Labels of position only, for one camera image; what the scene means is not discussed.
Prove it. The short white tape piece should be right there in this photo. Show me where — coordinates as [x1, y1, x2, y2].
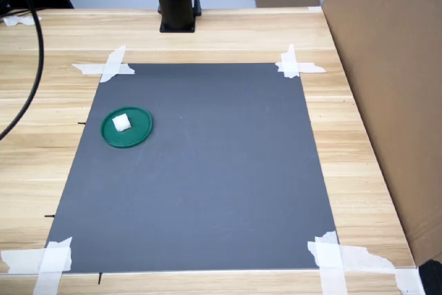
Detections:
[1, 15, 42, 27]

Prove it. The large brown cardboard partition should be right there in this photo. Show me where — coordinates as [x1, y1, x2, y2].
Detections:
[320, 0, 442, 267]

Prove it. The small white plastic terminal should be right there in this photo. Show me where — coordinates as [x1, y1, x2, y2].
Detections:
[112, 113, 133, 133]

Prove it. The round green lid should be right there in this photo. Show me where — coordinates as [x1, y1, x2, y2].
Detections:
[99, 106, 154, 149]

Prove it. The dark grey mat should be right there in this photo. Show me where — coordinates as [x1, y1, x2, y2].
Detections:
[46, 62, 339, 273]

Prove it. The white tape corner patch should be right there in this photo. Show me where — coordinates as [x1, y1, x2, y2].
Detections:
[0, 236, 73, 295]
[307, 231, 427, 295]
[71, 44, 136, 84]
[275, 44, 327, 79]

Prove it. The thick black camera cable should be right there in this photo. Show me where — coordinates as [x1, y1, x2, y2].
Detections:
[0, 0, 45, 141]

